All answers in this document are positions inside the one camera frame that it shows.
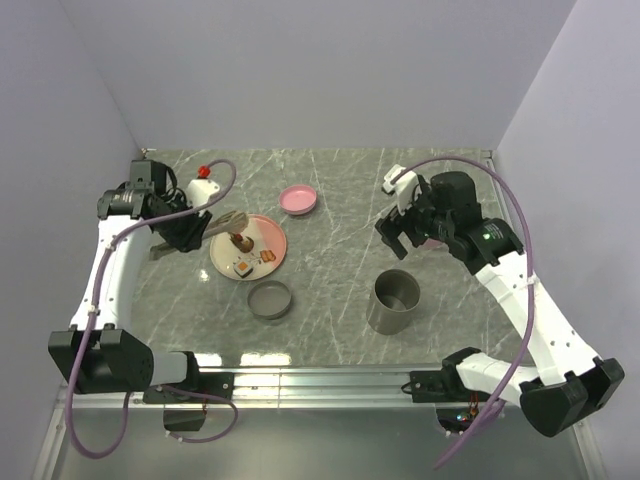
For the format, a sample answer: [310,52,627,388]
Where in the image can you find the aluminium mounting rail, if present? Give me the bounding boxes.
[54,367,586,411]

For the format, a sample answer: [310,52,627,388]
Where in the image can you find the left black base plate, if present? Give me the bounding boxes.
[142,372,235,405]

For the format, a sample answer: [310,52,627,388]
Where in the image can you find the pink cylindrical container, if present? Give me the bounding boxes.
[420,239,443,250]

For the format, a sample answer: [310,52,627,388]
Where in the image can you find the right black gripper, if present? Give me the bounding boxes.
[375,180,454,259]

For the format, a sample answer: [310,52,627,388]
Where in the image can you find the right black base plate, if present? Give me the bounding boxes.
[401,369,489,404]

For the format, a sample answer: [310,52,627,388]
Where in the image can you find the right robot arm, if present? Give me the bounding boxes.
[375,165,624,437]

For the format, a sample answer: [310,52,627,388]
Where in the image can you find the brown mushroom food piece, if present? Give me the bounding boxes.
[230,234,254,253]

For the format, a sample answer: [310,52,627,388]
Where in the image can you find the metal serving tongs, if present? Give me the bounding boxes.
[149,210,249,260]

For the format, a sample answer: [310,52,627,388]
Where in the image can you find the grey round lid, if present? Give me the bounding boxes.
[247,280,293,320]

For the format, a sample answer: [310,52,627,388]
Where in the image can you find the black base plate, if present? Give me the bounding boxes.
[142,372,235,405]
[401,369,489,404]

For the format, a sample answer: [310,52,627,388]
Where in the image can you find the pink round lid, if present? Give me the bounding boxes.
[278,184,317,216]

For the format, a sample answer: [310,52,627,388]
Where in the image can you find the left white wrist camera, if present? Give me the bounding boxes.
[185,165,220,208]

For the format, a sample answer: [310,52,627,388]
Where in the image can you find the orange topped sushi piece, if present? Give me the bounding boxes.
[233,259,254,279]

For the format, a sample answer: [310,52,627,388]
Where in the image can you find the pink and cream plate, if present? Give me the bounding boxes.
[209,214,288,281]

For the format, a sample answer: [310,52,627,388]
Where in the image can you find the grey cylindrical container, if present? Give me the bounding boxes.
[366,269,421,336]

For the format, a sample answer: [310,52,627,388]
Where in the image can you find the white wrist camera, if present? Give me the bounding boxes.
[382,164,422,215]
[185,165,220,208]

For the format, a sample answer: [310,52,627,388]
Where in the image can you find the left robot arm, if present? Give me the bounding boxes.
[48,160,220,402]

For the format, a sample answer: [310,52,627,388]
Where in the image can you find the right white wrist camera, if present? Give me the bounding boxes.
[382,164,422,215]

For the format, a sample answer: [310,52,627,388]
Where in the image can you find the small orange sausage pieces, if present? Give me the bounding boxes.
[260,250,276,263]

